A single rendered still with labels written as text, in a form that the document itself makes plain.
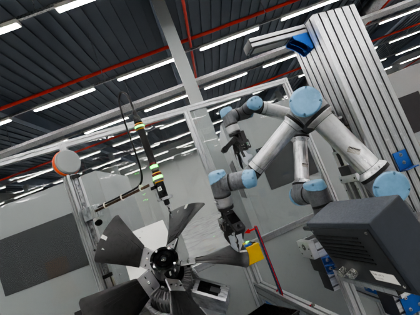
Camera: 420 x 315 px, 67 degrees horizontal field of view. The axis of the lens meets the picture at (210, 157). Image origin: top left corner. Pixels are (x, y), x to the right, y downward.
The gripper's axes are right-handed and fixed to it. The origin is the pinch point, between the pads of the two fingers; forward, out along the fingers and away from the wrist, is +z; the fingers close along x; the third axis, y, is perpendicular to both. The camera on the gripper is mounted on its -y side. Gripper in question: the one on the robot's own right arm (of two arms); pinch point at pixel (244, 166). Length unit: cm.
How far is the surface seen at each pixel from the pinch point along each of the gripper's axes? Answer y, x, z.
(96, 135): -71, 46, -55
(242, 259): -30, -37, 37
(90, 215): -87, 20, -5
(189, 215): -41.4, -16.3, 13.6
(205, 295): -49, -28, 47
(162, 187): -50, -27, -2
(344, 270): -19, -88, 40
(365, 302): 68, 46, 121
